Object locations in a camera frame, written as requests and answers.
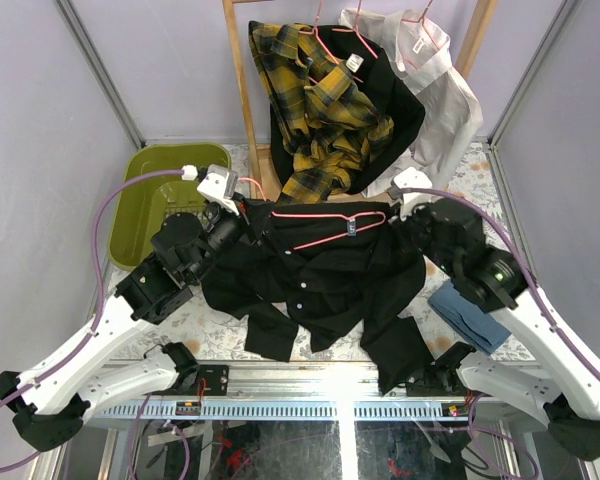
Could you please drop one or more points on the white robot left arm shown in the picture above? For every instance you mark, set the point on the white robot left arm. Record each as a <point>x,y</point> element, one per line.
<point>53,400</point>

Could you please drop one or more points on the pink hanger of plaid shirt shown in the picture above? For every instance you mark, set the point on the pink hanger of plaid shirt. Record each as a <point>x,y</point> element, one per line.
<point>352,62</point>

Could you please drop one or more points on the floral patterned tablecloth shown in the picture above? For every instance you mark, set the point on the floral patterned tablecloth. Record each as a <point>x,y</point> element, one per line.
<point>214,335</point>

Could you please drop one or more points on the yellow plaid flannel shirt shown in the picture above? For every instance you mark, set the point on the yellow plaid flannel shirt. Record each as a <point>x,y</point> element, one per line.
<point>331,129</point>

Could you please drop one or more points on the grey slotted cable duct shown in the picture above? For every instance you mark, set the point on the grey slotted cable duct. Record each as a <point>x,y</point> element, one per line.
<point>223,409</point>

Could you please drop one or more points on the white hanging shirt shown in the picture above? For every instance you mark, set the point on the white hanging shirt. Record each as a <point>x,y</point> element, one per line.
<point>453,114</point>

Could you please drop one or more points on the black button shirt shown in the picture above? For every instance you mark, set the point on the black button shirt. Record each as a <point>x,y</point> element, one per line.
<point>328,289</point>

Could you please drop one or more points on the pink wire hanger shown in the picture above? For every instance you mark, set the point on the pink wire hanger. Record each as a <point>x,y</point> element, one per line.
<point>317,228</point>

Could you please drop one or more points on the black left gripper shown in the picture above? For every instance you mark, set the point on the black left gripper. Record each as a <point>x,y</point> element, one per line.
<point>243,215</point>

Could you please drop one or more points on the pink hanger of white shirt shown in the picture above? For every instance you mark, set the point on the pink hanger of white shirt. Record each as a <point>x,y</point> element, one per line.
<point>420,39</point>

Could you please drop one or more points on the folded blue cloth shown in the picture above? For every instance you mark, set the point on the folded blue cloth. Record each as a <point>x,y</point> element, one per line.
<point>472,317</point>

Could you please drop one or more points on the olive green plastic basket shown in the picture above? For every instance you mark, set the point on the olive green plastic basket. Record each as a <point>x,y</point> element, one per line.
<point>143,207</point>

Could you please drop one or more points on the black hanging shirt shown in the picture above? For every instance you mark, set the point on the black hanging shirt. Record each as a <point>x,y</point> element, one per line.
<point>377,80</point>

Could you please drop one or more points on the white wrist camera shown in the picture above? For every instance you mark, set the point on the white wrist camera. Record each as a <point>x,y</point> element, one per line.
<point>410,187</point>
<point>217,184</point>

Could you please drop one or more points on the aluminium front frame rail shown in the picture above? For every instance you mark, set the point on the aluminium front frame rail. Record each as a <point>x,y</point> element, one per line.
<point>305,382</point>

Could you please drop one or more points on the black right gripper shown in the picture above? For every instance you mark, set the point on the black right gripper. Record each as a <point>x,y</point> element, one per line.
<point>401,227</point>

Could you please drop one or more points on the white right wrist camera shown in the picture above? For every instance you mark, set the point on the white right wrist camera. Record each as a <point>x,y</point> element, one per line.
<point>410,187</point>

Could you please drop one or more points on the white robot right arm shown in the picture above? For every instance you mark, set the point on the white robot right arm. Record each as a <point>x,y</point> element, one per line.
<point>450,233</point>

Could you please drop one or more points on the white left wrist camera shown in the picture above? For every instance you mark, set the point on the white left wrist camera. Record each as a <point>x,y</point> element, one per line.
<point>217,184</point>

